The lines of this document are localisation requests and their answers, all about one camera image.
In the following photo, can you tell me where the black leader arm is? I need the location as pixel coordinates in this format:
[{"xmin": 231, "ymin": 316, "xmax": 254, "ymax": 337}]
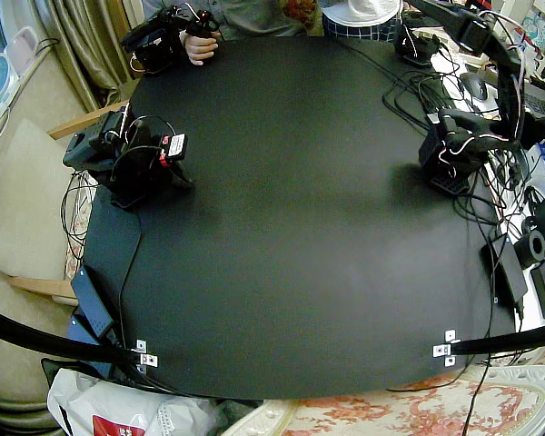
[{"xmin": 120, "ymin": 6, "xmax": 222, "ymax": 76}]

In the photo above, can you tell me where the person's right hand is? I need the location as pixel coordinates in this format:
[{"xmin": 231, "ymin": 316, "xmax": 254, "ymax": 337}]
[{"xmin": 183, "ymin": 29, "xmax": 222, "ymax": 67}]

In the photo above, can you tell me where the black computer mouse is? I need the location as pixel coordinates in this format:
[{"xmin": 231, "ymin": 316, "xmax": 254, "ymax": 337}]
[{"xmin": 461, "ymin": 73, "xmax": 491, "ymax": 102}]

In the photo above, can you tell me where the navy checked cloth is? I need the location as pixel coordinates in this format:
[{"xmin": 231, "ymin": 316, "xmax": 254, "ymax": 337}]
[{"xmin": 322, "ymin": 13, "xmax": 401, "ymax": 45}]

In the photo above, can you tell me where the wooden chair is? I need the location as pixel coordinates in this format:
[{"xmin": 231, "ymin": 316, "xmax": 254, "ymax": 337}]
[{"xmin": 4, "ymin": 100, "xmax": 131, "ymax": 306}]

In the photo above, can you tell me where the black laptop keyboard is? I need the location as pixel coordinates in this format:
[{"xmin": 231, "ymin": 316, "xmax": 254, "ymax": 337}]
[{"xmin": 524, "ymin": 85, "xmax": 545, "ymax": 124}]

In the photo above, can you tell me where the large black table mat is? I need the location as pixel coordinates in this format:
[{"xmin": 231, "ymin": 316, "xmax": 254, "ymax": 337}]
[{"xmin": 79, "ymin": 35, "xmax": 519, "ymax": 403}]

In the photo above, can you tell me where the beige seat cushion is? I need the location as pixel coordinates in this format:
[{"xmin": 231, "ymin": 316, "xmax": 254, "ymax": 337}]
[{"xmin": 0, "ymin": 117, "xmax": 90, "ymax": 281}]

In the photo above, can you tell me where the beige curtain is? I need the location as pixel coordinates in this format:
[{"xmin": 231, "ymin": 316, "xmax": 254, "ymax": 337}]
[{"xmin": 29, "ymin": 0, "xmax": 146, "ymax": 113}]

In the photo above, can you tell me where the black power adapter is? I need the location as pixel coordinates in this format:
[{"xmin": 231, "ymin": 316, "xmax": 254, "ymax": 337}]
[
  {"xmin": 65, "ymin": 315, "xmax": 102, "ymax": 349},
  {"xmin": 70, "ymin": 265, "xmax": 115, "ymax": 338}
]

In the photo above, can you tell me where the pale pink box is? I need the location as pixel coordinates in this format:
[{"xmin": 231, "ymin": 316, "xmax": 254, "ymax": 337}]
[{"xmin": 6, "ymin": 25, "xmax": 41, "ymax": 74}]

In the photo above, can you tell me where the black curved stand tube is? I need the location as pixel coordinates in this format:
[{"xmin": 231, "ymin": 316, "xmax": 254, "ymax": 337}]
[
  {"xmin": 451, "ymin": 321, "xmax": 545, "ymax": 356},
  {"xmin": 0, "ymin": 302, "xmax": 135, "ymax": 364}
]

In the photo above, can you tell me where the black tape roll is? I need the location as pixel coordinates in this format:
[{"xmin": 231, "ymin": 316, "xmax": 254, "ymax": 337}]
[{"xmin": 513, "ymin": 229, "xmax": 545, "ymax": 268}]

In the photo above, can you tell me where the white plastic bag red print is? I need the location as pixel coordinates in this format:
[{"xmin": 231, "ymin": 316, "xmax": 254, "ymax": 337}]
[{"xmin": 46, "ymin": 367, "xmax": 219, "ymax": 436}]

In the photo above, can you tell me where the flat black box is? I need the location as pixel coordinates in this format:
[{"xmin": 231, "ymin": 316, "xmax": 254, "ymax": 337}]
[{"xmin": 480, "ymin": 234, "xmax": 529, "ymax": 312}]

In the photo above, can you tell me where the floral red white cloth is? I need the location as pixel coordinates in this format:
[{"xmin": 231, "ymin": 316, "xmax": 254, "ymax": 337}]
[{"xmin": 226, "ymin": 365, "xmax": 545, "ymax": 436}]

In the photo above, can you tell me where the black camera module white label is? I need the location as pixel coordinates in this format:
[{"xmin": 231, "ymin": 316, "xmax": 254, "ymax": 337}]
[{"xmin": 158, "ymin": 132, "xmax": 187, "ymax": 165}]

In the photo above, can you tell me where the thin black cable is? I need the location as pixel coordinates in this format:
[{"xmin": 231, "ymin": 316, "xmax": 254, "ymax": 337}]
[
  {"xmin": 117, "ymin": 213, "xmax": 144, "ymax": 353},
  {"xmin": 61, "ymin": 174, "xmax": 99, "ymax": 267},
  {"xmin": 463, "ymin": 356, "xmax": 494, "ymax": 436},
  {"xmin": 335, "ymin": 38, "xmax": 441, "ymax": 135}
]

